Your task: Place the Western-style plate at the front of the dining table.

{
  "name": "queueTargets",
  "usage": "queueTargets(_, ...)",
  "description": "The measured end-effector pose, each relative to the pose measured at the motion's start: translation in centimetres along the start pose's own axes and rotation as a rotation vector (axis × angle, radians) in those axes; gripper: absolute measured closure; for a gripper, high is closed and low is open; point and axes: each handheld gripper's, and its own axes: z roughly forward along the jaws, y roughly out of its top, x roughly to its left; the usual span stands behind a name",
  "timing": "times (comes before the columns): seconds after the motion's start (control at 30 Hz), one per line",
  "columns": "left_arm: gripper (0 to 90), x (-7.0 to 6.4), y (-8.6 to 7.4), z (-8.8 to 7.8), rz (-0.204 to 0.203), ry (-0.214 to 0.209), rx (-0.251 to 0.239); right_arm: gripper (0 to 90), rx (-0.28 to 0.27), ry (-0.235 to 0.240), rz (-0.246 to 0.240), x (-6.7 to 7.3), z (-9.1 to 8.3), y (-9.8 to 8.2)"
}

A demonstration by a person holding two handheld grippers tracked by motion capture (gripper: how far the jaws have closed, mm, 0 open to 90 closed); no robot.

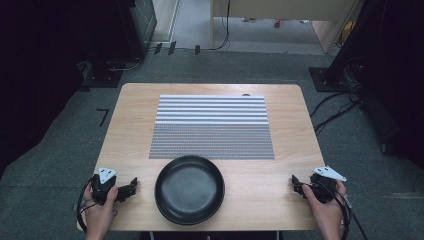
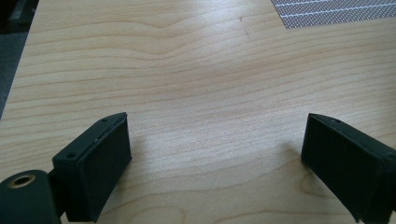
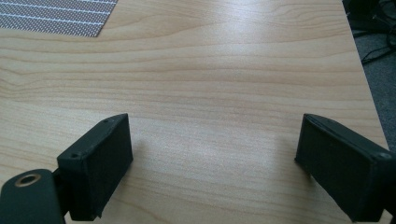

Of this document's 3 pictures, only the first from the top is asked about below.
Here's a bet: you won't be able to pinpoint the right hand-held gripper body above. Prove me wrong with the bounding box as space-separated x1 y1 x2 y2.
309 165 348 205

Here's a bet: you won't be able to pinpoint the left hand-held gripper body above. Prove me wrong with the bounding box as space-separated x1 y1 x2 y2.
90 167 119 206

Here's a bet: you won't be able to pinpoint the person's right hand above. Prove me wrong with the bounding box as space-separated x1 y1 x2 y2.
301 180 348 232

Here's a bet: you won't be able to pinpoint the person's left hand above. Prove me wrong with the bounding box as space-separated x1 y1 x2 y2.
82 184 120 234

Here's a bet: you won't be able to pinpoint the black round plate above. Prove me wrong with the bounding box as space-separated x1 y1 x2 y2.
153 154 226 226

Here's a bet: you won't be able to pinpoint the black angled floor tape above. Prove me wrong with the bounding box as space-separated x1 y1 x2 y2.
96 107 110 128

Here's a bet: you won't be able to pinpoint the grey striped placemat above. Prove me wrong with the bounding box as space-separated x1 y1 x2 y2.
148 94 276 161

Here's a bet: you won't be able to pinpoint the black stand base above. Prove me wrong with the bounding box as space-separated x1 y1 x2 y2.
308 66 351 93
81 59 125 89

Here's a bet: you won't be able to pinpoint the yellow object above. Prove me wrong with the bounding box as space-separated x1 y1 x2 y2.
338 19 357 47

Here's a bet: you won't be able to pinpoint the dark cabinet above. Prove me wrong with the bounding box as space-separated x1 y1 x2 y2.
116 0 158 62

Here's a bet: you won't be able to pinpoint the light wooden desk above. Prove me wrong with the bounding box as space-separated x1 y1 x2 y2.
209 0 363 55

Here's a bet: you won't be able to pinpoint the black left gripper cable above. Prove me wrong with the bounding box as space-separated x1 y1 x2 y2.
76 175 98 234

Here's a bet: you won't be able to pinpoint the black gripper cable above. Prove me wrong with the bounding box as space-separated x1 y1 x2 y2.
319 181 370 240
76 175 98 234

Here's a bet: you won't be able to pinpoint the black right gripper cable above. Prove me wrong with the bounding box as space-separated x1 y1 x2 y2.
319 181 370 240

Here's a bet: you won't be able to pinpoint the black floor cables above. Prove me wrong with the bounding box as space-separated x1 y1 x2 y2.
309 56 366 136

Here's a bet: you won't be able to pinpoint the black hanging cable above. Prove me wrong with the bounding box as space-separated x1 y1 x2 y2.
209 0 232 52

